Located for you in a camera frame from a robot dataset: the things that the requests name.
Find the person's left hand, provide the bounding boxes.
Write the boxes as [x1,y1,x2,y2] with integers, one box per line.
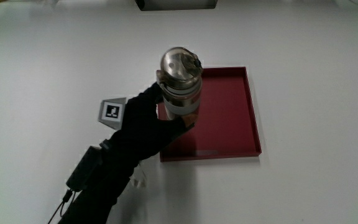
[97,82,196,162]

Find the stainless steel bottle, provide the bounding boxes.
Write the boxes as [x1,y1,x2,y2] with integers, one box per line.
[156,46,204,124]

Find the black sensor box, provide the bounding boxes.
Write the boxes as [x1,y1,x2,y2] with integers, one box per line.
[65,145,104,192]

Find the red square tray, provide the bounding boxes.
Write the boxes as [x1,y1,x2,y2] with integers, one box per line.
[157,66,262,162]

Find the dark grey box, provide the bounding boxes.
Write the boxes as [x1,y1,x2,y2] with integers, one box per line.
[134,0,219,12]

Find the thin dark cable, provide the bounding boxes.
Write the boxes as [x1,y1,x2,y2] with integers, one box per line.
[47,189,75,224]

